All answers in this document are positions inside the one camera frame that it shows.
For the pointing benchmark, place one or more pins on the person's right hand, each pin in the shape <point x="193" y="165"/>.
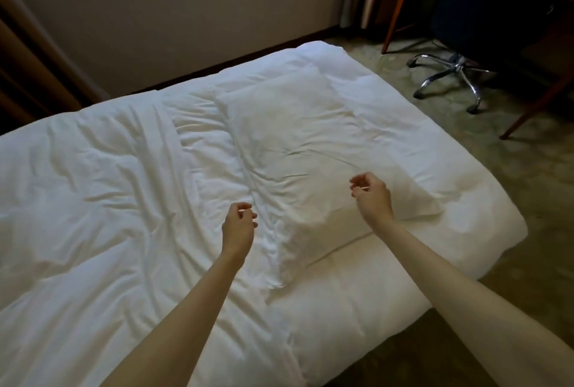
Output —
<point x="374" y="203"/>

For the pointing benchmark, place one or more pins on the person's left hand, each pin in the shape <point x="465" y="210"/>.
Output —
<point x="236" y="230"/>

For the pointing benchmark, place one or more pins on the person's left fingers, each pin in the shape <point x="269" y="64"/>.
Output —
<point x="247" y="212"/>

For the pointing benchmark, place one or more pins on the person's right fingers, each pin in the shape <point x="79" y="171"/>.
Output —
<point x="358" y="182"/>

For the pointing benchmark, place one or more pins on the person's right forearm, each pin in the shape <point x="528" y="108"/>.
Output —
<point x="471" y="310"/>

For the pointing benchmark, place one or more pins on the person's left forearm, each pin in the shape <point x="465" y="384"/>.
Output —
<point x="172" y="324"/>

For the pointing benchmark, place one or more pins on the white pillow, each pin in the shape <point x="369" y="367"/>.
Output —
<point x="314" y="162"/>

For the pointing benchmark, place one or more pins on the white duvet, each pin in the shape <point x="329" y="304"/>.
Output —
<point x="179" y="203"/>

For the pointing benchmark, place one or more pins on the black office chair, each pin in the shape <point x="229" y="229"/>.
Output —
<point x="484" y="19"/>

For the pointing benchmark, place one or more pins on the brown wooden desk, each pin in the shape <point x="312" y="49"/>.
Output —
<point x="529" y="41"/>

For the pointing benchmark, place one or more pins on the brown wooden headboard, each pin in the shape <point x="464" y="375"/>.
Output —
<point x="31" y="68"/>

